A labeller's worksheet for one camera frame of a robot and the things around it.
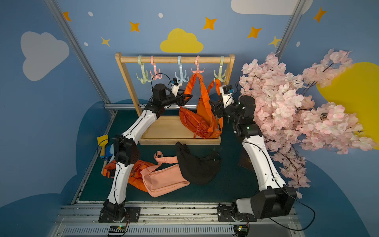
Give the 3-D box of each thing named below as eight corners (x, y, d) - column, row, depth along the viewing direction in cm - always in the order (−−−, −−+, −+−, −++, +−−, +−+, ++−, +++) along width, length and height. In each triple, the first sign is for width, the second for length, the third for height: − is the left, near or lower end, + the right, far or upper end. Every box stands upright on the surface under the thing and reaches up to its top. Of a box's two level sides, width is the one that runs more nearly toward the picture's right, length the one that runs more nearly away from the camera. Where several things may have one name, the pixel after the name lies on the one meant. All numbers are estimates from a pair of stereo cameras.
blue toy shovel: (106, 161, 94) (104, 159, 92) (106, 147, 100) (105, 145, 98) (112, 159, 95) (111, 157, 93) (113, 146, 101) (111, 144, 99)
